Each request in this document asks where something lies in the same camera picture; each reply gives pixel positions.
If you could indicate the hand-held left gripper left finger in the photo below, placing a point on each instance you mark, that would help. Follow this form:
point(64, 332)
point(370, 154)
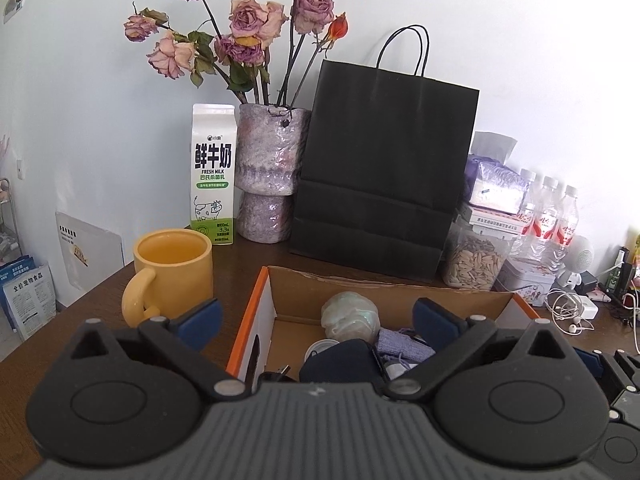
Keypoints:
point(200, 324)

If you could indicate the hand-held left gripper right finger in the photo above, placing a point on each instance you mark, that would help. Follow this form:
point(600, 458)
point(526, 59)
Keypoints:
point(432, 325)

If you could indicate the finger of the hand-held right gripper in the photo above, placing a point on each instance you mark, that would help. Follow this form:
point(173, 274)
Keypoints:
point(625, 407)
point(592, 361)

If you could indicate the purple knitted cloth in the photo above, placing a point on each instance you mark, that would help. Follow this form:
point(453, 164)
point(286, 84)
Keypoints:
point(395, 346)

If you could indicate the white round disc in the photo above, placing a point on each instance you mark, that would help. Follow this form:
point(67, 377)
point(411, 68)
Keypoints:
point(400, 371)

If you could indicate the iridescent plastic bag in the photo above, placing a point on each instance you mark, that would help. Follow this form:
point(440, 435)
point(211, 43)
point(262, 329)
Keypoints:
point(350, 317)

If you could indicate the black plug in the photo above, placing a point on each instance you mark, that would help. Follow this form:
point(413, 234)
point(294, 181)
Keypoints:
point(277, 375)

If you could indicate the navy zip case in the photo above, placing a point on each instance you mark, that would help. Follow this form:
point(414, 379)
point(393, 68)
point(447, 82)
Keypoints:
point(340, 364)

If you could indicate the red pumpkin print cardboard box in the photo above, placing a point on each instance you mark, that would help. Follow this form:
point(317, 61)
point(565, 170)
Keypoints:
point(300, 300)

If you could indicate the white ribbed round cap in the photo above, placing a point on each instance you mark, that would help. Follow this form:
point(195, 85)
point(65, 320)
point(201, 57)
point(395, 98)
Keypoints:
point(320, 348)

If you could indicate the yellow mug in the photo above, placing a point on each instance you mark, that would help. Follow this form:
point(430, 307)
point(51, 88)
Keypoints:
point(175, 280)

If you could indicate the white charger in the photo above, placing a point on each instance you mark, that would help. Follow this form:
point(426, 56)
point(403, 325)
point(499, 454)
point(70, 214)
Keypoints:
point(587, 307)

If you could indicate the clear seed container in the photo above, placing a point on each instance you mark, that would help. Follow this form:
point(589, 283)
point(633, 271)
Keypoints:
point(472, 262)

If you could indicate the black power adapter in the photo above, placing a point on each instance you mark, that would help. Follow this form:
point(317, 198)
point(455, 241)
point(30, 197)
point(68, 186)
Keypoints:
point(590, 281)

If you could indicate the black upright device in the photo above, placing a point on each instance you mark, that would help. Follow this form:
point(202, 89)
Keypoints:
point(617, 277)

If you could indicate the grey printed tin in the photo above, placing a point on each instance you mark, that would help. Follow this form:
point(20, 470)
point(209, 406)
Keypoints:
point(522, 282)

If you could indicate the white robot-shaped speaker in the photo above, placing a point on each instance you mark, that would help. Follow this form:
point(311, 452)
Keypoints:
point(577, 257)

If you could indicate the white flat box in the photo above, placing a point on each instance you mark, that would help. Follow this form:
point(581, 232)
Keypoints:
point(490, 220)

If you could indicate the yellow snack bag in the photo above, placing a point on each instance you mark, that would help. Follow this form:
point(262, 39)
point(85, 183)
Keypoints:
point(636, 247)

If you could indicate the white panel board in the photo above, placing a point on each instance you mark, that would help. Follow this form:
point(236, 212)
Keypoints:
point(90, 247)

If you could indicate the white green milk carton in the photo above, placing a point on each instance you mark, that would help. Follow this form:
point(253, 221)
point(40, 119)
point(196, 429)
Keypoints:
point(214, 175)

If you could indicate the purple tissue pack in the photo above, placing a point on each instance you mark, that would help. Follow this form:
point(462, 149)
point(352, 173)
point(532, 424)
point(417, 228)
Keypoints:
point(495, 185)

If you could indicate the black paper bag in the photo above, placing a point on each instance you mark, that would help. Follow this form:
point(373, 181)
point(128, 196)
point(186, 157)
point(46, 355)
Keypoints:
point(385, 170)

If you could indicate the blue white leaflet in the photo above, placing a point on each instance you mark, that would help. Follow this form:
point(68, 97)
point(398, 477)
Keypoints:
point(27, 297)

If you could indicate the purple textured vase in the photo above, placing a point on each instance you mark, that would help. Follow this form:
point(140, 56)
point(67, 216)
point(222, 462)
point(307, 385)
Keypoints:
point(272, 155)

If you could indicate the dried rose bouquet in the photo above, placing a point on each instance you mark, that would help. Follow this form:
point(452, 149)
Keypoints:
point(250, 25)

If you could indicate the white wall socket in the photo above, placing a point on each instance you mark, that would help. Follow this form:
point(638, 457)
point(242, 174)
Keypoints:
point(20, 169)

